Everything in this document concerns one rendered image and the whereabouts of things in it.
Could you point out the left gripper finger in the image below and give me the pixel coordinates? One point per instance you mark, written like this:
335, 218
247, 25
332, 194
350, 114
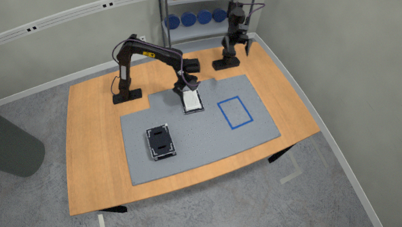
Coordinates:
247, 46
225, 43

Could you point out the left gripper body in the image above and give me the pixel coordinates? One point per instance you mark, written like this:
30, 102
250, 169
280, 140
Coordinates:
236, 36

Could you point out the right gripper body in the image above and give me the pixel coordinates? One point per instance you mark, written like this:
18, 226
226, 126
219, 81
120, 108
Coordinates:
190, 79

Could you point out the white well plate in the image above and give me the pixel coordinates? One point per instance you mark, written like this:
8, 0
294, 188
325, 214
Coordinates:
191, 100

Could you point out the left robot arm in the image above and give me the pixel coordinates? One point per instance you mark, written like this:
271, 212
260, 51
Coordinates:
234, 16

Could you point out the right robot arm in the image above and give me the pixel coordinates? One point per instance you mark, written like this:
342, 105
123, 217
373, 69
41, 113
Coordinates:
144, 48

